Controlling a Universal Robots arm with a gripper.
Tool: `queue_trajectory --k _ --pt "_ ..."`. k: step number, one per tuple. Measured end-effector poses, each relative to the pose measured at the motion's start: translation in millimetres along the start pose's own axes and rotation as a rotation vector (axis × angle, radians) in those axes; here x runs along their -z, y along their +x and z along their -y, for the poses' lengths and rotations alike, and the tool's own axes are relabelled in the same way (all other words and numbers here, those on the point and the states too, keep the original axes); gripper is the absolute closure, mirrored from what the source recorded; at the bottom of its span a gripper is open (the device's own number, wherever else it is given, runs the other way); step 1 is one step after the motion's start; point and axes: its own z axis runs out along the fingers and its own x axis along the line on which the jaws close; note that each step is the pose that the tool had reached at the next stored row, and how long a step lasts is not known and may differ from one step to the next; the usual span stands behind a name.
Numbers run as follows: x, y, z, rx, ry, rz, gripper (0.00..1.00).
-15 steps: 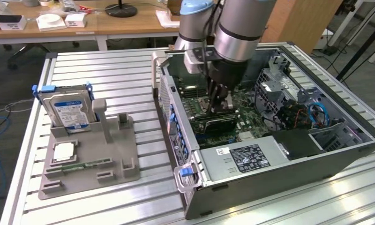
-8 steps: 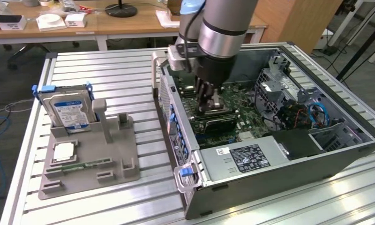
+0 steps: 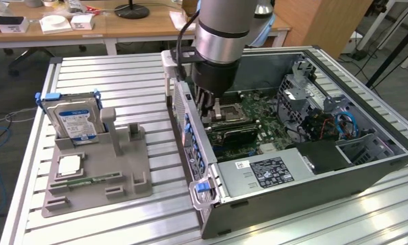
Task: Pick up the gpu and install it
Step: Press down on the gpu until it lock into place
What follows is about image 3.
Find black graphics card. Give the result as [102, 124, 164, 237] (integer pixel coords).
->
[206, 122, 260, 151]

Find brown cardboard box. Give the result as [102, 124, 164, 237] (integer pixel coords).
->
[181, 0, 200, 17]

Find metal disk bay cage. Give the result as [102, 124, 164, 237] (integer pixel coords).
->
[277, 73, 328, 129]

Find white box with black lid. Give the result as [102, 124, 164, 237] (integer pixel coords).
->
[0, 16, 29, 34]

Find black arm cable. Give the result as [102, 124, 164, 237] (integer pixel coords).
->
[174, 10, 200, 80]

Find wooden desk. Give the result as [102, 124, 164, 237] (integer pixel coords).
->
[0, 0, 292, 56]

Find hard disk in blue caddy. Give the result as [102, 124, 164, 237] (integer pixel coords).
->
[33, 88, 104, 147]

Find black round lamp base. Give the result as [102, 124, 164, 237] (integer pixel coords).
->
[114, 0, 150, 20]

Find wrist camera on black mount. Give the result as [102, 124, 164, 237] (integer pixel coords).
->
[160, 46, 208, 69]

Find white round part on box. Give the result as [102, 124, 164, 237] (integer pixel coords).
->
[40, 14, 73, 35]

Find wooden cabinet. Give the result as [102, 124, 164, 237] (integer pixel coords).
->
[270, 0, 374, 60]

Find small silver heat sink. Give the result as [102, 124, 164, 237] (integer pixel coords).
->
[257, 142, 277, 154]

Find CPU socket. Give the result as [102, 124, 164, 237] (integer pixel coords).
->
[220, 103, 249, 126]

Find grey power supply unit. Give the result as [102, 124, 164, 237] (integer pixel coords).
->
[217, 148, 316, 199]

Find installed RAM sticks pair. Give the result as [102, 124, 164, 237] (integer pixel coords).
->
[209, 121, 261, 131]

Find small white cardboard box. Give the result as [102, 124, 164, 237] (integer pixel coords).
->
[70, 14, 96, 31]

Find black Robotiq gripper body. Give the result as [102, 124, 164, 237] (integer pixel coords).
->
[189, 60, 241, 99]

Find green motherboard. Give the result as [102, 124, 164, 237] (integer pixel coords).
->
[189, 85, 297, 163]

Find grey floor cable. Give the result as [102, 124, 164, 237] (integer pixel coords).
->
[0, 107, 37, 124]

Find open black PC case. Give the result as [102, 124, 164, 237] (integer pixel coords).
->
[164, 50, 408, 240]

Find blue floor cable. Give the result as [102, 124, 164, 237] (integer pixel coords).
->
[0, 124, 13, 220]

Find black slanted pole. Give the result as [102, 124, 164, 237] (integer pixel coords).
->
[364, 15, 408, 89]

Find pink and white papers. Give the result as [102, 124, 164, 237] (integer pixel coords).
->
[168, 10, 197, 32]

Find silver CPU chip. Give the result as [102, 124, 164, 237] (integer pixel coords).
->
[57, 156, 82, 176]

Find green RAM stick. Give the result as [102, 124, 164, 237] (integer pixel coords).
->
[50, 174, 120, 188]

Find black office chair base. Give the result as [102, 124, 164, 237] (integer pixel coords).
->
[2, 45, 88, 77]

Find blue disk wire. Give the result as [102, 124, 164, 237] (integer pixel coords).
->
[334, 111, 361, 140]

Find grey parts rack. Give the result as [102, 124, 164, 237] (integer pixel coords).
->
[41, 108, 154, 218]

